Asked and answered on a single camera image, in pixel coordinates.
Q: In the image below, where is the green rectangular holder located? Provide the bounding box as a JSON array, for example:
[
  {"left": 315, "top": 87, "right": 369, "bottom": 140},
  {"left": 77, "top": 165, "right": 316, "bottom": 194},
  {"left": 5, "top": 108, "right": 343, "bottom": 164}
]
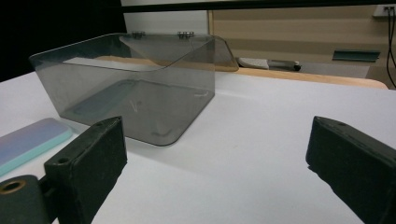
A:
[{"left": 332, "top": 49, "right": 381, "bottom": 63}]

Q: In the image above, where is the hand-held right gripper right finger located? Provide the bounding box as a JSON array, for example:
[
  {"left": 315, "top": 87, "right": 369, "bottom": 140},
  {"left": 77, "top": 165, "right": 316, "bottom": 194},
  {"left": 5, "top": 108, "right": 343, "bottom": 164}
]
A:
[{"left": 305, "top": 116, "right": 396, "bottom": 224}]

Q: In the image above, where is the white and black device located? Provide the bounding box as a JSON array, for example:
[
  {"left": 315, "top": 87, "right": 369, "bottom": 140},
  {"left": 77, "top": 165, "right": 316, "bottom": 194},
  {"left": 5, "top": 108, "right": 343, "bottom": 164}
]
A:
[{"left": 237, "top": 57, "right": 303, "bottom": 72}]

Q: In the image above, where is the black cable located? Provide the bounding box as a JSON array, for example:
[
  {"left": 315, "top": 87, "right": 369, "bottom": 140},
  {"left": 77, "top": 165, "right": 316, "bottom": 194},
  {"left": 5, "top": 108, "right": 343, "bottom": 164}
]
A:
[{"left": 386, "top": 7, "right": 396, "bottom": 89}]

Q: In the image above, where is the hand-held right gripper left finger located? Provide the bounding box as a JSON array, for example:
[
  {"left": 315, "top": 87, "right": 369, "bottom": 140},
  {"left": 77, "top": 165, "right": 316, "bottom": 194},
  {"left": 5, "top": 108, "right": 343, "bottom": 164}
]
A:
[{"left": 43, "top": 116, "right": 128, "bottom": 224}]

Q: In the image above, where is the smoky transparent plastic box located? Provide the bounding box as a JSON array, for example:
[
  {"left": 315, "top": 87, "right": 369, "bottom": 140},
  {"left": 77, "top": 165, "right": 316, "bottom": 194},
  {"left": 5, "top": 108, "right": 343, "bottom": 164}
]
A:
[{"left": 28, "top": 31, "right": 240, "bottom": 147}]

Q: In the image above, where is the iridescent teal phone case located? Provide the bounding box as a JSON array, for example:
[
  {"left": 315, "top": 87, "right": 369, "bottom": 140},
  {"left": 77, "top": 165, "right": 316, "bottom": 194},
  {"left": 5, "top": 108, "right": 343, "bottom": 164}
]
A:
[{"left": 0, "top": 117, "right": 74, "bottom": 177}]

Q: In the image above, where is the white wall socket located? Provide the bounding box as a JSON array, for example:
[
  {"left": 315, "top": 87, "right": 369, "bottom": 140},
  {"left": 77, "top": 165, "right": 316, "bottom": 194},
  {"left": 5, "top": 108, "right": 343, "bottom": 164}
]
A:
[{"left": 373, "top": 4, "right": 396, "bottom": 19}]

